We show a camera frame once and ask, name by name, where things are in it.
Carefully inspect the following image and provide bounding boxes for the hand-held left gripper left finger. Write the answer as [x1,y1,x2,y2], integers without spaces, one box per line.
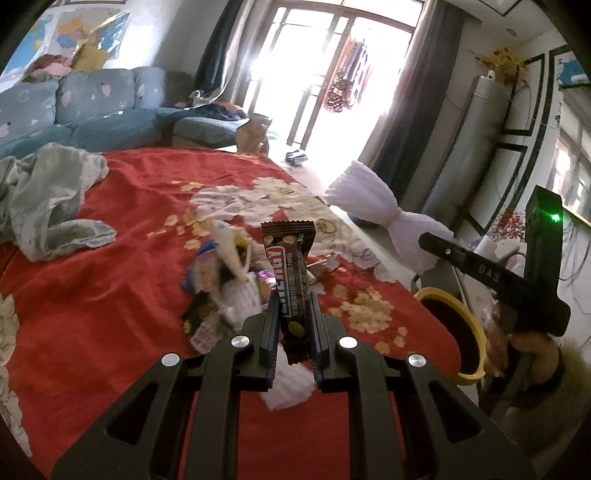
[50,302,282,480]

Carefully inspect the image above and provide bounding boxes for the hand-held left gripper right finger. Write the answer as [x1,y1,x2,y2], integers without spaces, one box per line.
[305,294,539,480]

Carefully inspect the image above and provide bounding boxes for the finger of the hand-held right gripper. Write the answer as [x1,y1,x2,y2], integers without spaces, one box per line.
[418,232,528,297]

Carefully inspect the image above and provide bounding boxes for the brown chocolate bar wrapper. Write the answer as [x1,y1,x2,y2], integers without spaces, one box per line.
[261,220,317,366]

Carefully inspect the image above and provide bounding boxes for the pile of snack wrappers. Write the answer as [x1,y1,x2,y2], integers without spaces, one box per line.
[180,220,278,357]

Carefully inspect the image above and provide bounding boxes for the yellow-rimmed trash bin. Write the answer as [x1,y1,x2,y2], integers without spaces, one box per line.
[413,287,488,387]

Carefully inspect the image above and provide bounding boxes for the person's right forearm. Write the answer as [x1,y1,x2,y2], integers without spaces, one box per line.
[499,340,591,464]

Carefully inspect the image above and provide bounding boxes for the person's right hand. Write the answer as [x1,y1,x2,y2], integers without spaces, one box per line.
[485,307,560,377]

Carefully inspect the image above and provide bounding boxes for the white paper roll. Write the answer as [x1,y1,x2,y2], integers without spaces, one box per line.
[475,235,498,260]

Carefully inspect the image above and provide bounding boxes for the red berry decoration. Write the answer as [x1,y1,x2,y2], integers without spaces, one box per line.
[492,208,528,241]

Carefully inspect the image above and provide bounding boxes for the white crumpled tissue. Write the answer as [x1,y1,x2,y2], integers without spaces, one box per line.
[259,359,320,412]

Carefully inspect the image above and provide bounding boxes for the television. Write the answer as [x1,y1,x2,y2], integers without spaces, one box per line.
[553,99,591,214]

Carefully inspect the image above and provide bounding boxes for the standing air conditioner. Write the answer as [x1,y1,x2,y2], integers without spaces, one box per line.
[422,74,514,237]

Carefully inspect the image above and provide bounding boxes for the red floral bedsheet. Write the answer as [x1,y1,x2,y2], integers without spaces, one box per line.
[0,148,476,480]

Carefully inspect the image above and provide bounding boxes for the grey curtain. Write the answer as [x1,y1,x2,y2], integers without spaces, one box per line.
[360,0,468,186]

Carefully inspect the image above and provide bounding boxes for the yellow artificial flowers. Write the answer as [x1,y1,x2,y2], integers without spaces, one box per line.
[475,45,530,86]

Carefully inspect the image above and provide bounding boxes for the brown paper bag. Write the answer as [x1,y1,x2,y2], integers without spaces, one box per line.
[235,113,273,156]

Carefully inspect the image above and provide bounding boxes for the hanging laundry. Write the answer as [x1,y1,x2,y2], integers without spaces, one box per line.
[323,39,376,114]

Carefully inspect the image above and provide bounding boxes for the dark clothes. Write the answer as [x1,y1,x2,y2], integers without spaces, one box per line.
[175,90,248,123]

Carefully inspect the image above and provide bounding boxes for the glass balcony door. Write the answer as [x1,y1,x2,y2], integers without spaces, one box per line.
[230,0,426,154]

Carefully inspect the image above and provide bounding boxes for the light green crumpled cloth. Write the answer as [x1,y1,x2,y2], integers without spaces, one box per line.
[0,142,117,263]

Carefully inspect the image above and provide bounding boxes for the blue patterned sofa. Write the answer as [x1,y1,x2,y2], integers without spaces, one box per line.
[0,67,250,160]

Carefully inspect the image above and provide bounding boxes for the dark blue curtain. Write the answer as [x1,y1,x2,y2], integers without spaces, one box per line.
[194,0,246,103]

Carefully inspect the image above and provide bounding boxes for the pile of clothes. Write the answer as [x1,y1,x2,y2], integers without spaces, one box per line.
[22,44,110,85]

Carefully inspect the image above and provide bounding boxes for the framed wall picture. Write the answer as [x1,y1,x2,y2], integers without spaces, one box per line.
[556,48,591,89]

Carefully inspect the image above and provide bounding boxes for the wall map poster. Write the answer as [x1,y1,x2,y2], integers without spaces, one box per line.
[0,4,131,77]

